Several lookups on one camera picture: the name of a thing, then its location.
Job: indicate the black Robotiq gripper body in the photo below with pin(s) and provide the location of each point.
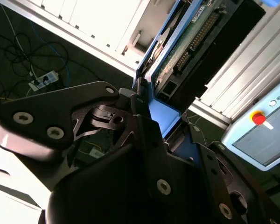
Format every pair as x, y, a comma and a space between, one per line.
107, 198

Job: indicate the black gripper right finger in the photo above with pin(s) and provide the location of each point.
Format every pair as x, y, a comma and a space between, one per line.
212, 163

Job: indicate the hard disk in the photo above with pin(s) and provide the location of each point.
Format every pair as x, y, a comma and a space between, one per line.
196, 46

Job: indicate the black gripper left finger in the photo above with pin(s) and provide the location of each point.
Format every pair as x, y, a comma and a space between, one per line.
37, 109

